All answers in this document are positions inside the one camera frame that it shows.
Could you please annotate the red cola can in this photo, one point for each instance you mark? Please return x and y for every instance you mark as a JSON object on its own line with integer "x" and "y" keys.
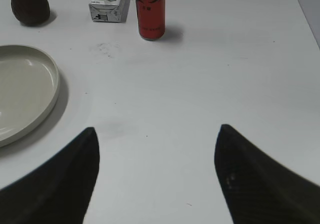
{"x": 151, "y": 18}

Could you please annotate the beige round plate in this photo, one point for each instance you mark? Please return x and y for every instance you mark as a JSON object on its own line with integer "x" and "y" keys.
{"x": 29, "y": 89}

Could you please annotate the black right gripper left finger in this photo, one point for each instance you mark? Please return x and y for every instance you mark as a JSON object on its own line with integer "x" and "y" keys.
{"x": 58, "y": 191}

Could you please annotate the small white milk carton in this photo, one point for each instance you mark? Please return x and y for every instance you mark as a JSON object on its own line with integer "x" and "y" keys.
{"x": 107, "y": 11}

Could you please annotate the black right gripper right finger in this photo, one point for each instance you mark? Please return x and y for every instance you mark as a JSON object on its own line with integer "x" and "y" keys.
{"x": 258, "y": 189}

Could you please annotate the dark red wax apple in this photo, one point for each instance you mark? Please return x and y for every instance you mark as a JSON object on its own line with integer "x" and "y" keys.
{"x": 31, "y": 12}

